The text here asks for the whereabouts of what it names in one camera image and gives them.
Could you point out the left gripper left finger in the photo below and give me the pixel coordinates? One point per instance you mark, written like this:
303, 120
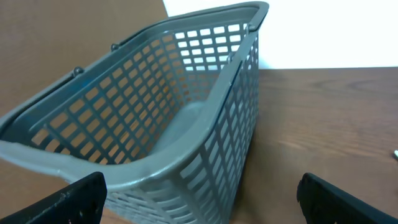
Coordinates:
80, 202

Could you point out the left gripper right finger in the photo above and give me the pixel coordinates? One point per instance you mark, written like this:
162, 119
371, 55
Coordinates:
322, 202

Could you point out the grey plastic mesh basket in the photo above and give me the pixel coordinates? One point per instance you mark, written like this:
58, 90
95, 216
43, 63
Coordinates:
167, 117

